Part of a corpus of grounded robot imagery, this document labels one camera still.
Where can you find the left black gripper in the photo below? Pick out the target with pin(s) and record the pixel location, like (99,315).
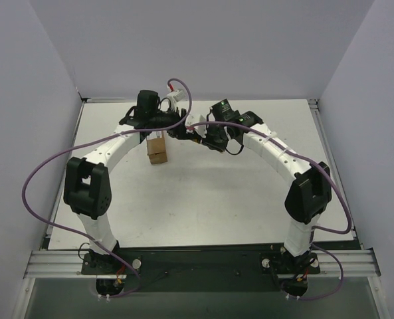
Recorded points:
(174,131)

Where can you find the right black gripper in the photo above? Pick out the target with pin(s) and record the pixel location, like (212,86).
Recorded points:
(204,140)

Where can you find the brown cardboard express box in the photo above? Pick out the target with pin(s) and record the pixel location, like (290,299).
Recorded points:
(156,148)

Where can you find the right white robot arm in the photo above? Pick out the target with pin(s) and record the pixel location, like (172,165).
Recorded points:
(309,193)

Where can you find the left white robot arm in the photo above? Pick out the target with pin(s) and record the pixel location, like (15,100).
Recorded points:
(87,189)

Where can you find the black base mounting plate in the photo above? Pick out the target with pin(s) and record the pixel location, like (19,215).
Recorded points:
(218,268)

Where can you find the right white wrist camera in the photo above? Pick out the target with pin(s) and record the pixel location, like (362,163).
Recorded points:
(195,124)

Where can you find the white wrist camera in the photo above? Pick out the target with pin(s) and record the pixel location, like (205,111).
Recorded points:
(195,124)
(174,97)

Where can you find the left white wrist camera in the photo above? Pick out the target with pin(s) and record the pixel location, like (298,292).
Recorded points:
(174,97)

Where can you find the aluminium frame rail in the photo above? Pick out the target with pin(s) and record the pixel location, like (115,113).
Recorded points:
(66,264)

